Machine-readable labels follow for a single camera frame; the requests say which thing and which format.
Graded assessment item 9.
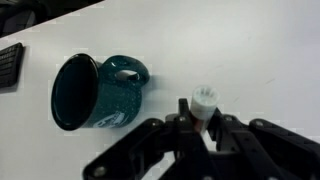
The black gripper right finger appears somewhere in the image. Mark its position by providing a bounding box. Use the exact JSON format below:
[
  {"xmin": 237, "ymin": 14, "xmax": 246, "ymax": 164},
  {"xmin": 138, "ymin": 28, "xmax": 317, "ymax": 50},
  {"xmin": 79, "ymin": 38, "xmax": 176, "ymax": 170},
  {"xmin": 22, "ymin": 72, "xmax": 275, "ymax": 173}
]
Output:
[{"xmin": 207, "ymin": 107, "xmax": 320, "ymax": 180}]

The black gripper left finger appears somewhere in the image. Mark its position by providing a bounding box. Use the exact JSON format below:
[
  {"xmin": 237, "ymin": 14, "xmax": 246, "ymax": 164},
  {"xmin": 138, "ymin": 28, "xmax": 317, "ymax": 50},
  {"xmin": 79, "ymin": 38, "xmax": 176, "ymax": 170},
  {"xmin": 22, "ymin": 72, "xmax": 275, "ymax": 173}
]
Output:
[{"xmin": 82, "ymin": 97, "xmax": 214, "ymax": 180}]

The white marker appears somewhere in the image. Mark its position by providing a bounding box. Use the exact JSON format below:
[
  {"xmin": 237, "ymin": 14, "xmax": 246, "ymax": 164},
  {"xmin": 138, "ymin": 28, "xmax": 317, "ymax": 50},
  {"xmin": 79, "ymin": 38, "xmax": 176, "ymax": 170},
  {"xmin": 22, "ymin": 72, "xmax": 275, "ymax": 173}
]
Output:
[{"xmin": 189, "ymin": 84, "xmax": 221, "ymax": 135}]

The teal speckled enamel mug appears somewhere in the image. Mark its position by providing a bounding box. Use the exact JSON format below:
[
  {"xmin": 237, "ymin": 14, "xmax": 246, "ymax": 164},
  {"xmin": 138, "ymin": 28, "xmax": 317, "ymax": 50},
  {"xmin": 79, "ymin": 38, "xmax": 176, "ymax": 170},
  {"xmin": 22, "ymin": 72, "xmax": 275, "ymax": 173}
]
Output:
[{"xmin": 50, "ymin": 52, "xmax": 151, "ymax": 132}]

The black keyboard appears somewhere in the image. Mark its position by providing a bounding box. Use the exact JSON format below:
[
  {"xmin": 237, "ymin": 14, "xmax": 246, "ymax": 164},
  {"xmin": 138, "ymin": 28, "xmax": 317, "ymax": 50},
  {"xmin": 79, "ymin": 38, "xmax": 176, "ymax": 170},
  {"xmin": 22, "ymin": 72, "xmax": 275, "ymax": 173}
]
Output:
[{"xmin": 0, "ymin": 41, "xmax": 25, "ymax": 90}]

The black office chair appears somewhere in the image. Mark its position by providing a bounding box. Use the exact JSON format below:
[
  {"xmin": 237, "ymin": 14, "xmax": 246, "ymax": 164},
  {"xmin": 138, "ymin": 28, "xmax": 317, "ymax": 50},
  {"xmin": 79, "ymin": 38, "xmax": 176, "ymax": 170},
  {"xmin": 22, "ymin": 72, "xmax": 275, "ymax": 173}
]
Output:
[{"xmin": 0, "ymin": 0, "xmax": 105, "ymax": 38}]

